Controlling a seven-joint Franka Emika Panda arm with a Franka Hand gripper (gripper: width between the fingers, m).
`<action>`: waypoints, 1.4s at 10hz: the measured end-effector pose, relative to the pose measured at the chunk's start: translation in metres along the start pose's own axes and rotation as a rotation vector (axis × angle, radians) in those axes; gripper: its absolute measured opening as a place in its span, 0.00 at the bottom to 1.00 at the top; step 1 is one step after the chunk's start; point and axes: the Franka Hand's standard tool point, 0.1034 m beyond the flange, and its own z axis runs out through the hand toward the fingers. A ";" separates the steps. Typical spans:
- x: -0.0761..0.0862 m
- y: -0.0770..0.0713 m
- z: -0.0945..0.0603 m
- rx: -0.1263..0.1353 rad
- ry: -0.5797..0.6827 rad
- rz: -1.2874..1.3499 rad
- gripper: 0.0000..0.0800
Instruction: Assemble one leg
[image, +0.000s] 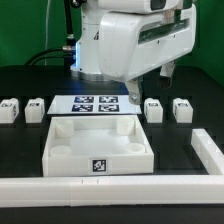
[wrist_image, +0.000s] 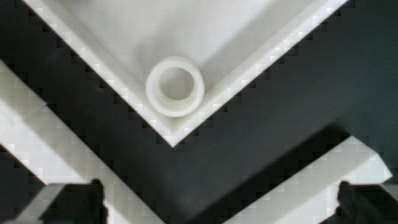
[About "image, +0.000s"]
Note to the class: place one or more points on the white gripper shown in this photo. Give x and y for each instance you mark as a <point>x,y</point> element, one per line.
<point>131,45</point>

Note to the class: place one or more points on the white square table top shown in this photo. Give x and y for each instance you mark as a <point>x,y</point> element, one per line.
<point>96,145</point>

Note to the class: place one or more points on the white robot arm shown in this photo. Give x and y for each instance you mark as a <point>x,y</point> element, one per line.
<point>86,56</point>

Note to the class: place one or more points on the white sheet with markers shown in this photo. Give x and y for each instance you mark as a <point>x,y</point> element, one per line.
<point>92,104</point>

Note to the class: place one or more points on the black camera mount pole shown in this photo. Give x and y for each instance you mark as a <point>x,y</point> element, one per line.
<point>70,38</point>

